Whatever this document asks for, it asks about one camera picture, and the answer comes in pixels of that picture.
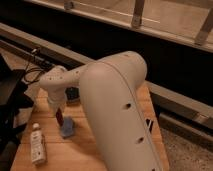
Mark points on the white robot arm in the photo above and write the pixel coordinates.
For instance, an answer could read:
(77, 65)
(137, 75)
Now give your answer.
(108, 94)

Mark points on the dark red pepper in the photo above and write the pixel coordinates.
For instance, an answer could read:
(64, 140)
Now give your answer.
(59, 117)

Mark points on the white plastic bottle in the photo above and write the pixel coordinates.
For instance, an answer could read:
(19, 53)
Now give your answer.
(37, 144)

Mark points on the black equipment stand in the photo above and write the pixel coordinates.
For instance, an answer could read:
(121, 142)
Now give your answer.
(12, 98)

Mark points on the dark blue bowl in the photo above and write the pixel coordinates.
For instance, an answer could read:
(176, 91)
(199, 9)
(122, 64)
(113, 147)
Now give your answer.
(72, 94)

